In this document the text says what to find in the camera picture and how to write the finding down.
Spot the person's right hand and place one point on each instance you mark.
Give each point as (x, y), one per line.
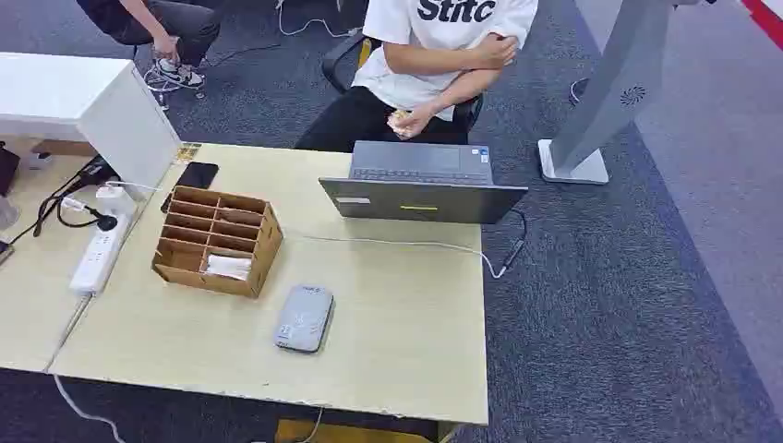
(498, 50)

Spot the person's left hand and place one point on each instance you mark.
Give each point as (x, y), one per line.
(413, 125)

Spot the person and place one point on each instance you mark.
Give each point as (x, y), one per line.
(446, 24)
(183, 24)

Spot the dark grey laptop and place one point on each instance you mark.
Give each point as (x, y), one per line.
(422, 205)

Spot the black office chair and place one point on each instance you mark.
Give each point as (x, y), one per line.
(333, 64)

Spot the grey kiosk stand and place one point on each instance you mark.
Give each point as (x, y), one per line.
(611, 79)

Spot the wooden card sorting box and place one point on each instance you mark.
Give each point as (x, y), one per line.
(260, 257)

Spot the black smartphone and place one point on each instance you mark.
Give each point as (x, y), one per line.
(197, 175)

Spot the chrome chair base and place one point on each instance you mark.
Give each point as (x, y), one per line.
(160, 85)

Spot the white charger plug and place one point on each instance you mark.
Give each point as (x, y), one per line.
(115, 200)

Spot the yellow box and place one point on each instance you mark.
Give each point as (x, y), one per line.
(342, 433)

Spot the black power adapter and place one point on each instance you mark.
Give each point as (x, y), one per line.
(95, 171)

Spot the white power strip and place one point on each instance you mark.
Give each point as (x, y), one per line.
(98, 257)

